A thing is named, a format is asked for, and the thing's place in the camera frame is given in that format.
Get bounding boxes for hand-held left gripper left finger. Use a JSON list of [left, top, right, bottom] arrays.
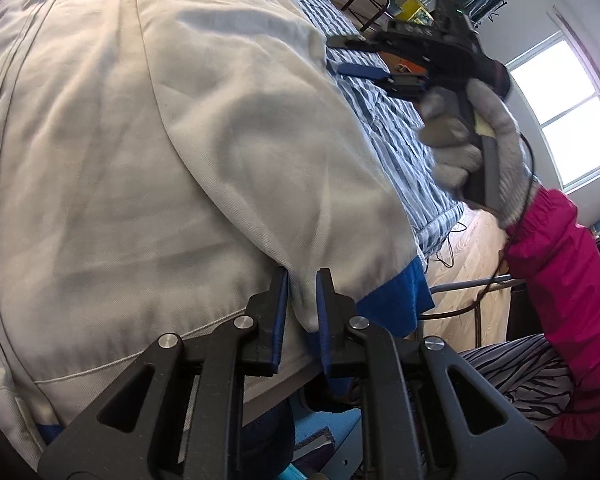
[[36, 266, 291, 480]]

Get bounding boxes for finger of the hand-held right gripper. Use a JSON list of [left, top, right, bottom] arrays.
[[326, 34, 396, 54], [336, 62, 427, 98]]

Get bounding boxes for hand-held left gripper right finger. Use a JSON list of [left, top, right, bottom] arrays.
[[315, 267, 567, 480]]

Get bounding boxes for beige and blue jacket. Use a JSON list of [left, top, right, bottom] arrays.
[[0, 0, 436, 461]]

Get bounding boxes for person's right forearm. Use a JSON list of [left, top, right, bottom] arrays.
[[502, 187, 600, 443]]

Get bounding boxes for person's right hand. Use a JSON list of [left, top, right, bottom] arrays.
[[417, 79, 541, 231]]

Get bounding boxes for yellow box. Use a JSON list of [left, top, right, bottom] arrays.
[[399, 0, 433, 26]]

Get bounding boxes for blue striped blanket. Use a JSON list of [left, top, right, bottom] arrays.
[[285, 0, 466, 261]]

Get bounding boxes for white framed window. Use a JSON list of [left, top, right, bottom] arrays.
[[505, 7, 600, 196]]

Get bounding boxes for grey metal tube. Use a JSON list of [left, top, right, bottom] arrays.
[[430, 275, 526, 293]]

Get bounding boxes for person's zebra striped pants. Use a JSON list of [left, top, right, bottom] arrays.
[[457, 335, 581, 436]]

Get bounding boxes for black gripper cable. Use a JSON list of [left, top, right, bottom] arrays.
[[417, 130, 541, 346]]

